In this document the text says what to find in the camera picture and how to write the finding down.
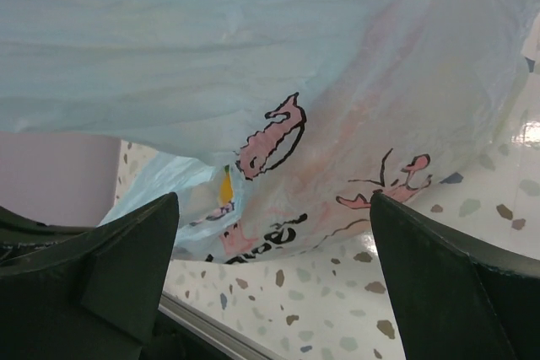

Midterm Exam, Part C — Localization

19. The blue plastic bag with fruit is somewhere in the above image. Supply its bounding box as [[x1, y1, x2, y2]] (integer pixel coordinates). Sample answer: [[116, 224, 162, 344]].
[[1, 0, 539, 264]]

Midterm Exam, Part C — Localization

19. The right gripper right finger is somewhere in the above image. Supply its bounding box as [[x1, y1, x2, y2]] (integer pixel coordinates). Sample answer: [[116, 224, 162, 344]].
[[370, 193, 539, 360]]

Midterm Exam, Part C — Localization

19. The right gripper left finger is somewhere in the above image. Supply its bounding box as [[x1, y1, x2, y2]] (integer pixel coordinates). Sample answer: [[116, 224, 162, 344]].
[[1, 193, 179, 359]]

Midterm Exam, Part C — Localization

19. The aluminium front rail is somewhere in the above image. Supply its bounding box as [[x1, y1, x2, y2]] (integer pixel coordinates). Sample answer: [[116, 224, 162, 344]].
[[159, 293, 283, 359]]

